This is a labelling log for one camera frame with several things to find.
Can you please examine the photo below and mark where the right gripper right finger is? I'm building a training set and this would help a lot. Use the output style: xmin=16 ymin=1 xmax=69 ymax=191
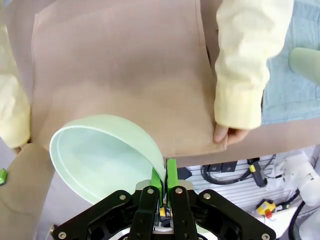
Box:
xmin=166 ymin=158 xmax=277 ymax=240

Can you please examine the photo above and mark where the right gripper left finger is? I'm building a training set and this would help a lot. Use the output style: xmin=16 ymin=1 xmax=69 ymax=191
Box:
xmin=52 ymin=166 xmax=165 ymax=240

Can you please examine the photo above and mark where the mint green bowl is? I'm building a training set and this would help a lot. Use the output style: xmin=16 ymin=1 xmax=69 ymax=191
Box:
xmin=49 ymin=114 xmax=168 ymax=205

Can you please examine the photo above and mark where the sage green cup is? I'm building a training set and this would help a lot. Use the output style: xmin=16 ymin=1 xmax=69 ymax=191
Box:
xmin=288 ymin=47 xmax=320 ymax=87

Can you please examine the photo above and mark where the person's left forearm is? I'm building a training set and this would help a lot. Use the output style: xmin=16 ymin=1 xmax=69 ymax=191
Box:
xmin=214 ymin=0 xmax=295 ymax=130

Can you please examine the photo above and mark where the person's right forearm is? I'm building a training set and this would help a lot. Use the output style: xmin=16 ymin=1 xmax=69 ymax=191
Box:
xmin=0 ymin=0 xmax=32 ymax=150

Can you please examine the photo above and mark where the person's left hand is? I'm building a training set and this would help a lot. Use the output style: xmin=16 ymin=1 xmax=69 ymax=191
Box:
xmin=213 ymin=123 xmax=250 ymax=146

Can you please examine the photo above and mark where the yellow emergency stop button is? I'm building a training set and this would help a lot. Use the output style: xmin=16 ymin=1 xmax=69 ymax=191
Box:
xmin=256 ymin=198 xmax=277 ymax=219

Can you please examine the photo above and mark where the yellow and black tool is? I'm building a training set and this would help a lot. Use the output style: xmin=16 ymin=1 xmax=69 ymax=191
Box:
xmin=246 ymin=157 xmax=268 ymax=188

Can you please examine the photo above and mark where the teal cloth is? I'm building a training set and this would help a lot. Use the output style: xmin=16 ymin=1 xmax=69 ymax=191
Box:
xmin=259 ymin=0 xmax=320 ymax=126

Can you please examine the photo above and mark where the black cable bundle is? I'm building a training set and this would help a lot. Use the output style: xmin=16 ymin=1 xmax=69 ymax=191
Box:
xmin=200 ymin=161 xmax=252 ymax=186

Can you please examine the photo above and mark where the grey metal base plate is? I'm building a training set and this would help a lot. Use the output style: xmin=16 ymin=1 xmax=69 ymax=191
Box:
xmin=174 ymin=149 xmax=305 ymax=221

